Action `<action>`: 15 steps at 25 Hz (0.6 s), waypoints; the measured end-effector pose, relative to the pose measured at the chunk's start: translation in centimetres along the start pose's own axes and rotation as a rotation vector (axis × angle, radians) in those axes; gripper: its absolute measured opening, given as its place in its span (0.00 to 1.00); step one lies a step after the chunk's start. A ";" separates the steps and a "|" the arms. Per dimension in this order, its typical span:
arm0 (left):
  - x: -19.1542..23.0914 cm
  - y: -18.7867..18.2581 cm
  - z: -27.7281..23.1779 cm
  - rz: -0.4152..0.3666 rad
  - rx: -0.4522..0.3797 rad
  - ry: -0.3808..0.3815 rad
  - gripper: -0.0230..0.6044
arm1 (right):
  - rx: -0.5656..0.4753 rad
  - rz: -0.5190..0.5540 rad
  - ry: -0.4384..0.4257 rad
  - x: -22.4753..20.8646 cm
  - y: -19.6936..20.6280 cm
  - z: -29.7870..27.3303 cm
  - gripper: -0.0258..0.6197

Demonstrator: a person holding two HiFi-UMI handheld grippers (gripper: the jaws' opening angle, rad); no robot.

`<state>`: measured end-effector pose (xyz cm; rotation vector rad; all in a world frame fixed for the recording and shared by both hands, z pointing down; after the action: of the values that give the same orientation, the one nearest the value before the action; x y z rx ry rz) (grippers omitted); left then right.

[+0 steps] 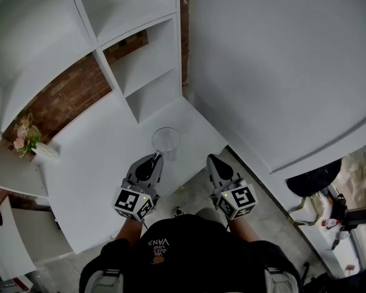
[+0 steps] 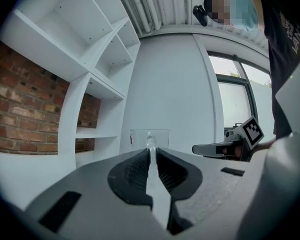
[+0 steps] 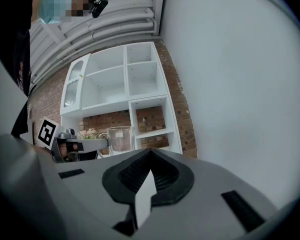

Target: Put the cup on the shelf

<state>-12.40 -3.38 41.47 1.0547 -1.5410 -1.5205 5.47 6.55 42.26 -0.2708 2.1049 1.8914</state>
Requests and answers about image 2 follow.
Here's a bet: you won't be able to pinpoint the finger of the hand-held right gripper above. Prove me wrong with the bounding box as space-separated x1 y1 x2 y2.
191 143 217 158

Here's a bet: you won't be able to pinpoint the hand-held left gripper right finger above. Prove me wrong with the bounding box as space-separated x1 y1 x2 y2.
155 147 203 201

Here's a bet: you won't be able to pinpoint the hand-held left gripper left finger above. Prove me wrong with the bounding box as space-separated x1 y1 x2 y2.
107 147 154 208

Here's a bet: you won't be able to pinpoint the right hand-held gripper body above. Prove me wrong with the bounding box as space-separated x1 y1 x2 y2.
215 115 266 163

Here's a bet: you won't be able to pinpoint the white wooden shelf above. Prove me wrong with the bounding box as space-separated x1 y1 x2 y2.
0 0 141 171

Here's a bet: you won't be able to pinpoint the person's right forearm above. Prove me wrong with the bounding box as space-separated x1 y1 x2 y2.
252 137 276 153

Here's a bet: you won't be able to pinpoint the dark framed window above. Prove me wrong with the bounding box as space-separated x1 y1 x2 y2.
206 50 275 145

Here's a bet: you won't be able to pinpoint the person's black shirt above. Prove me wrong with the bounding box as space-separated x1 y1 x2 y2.
257 0 300 141

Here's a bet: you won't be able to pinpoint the person's head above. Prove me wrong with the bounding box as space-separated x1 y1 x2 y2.
203 0 262 32

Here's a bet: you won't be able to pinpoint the white ceiling pipes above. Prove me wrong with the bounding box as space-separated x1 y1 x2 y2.
111 0 192 36

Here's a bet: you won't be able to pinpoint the black head-worn camera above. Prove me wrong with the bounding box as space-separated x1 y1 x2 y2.
192 4 210 27

